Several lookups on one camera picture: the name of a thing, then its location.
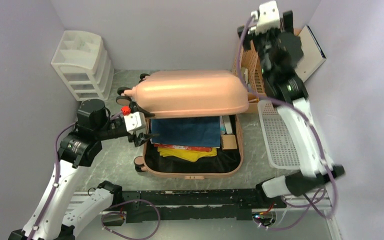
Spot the pink hard-shell suitcase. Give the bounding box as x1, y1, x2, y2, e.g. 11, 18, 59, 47
116, 70, 250, 179

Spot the white plastic drawer organizer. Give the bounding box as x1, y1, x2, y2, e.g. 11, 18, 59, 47
51, 30, 114, 102

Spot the orange plastic file rack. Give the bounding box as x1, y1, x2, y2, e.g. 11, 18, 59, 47
231, 41, 266, 104

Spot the white plastic mesh basket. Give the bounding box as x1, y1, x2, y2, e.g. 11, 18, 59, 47
257, 100, 300, 171

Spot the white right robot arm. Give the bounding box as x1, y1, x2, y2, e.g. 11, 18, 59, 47
237, 0, 345, 208

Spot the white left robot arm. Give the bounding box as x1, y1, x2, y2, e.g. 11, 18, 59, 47
9, 99, 152, 240

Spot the black suitcase wheel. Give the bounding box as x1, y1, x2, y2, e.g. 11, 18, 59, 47
133, 156, 147, 173
116, 86, 135, 99

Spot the yellow folded garment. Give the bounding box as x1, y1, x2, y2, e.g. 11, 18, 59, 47
157, 147, 217, 163

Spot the red folded garment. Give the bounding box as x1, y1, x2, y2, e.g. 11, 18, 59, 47
153, 143, 216, 152

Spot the blue folded garment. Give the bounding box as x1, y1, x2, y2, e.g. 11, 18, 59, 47
150, 116, 221, 148

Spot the small brown cardboard box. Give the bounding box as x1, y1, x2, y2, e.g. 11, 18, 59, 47
220, 134, 238, 150

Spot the white flat book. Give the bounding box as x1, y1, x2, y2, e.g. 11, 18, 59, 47
220, 115, 233, 135

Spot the white flat board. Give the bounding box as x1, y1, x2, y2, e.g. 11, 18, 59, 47
295, 25, 327, 82

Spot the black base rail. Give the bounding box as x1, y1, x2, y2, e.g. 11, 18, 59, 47
104, 188, 286, 223

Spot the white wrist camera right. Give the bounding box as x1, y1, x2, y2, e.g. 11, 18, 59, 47
251, 0, 281, 34

